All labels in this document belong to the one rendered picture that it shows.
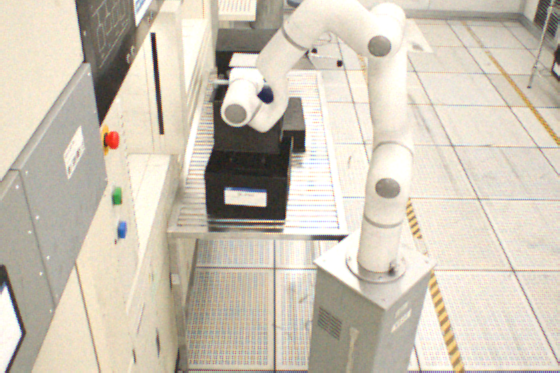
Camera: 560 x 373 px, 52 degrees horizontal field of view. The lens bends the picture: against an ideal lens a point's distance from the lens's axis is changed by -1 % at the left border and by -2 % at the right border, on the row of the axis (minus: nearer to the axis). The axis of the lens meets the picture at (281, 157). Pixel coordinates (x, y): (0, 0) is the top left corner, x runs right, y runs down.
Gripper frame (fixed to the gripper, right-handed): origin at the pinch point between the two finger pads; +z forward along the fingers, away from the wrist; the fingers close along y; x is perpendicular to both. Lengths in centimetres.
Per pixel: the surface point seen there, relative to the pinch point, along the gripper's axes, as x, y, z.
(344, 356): -82, 36, -43
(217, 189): -38.0, -9.4, -14.4
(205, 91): -49, -32, 79
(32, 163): 29, -18, -103
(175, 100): -16.1, -26.4, 5.2
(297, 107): -39, 14, 49
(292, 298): -125, 16, 23
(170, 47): 3.1, -26.6, 5.2
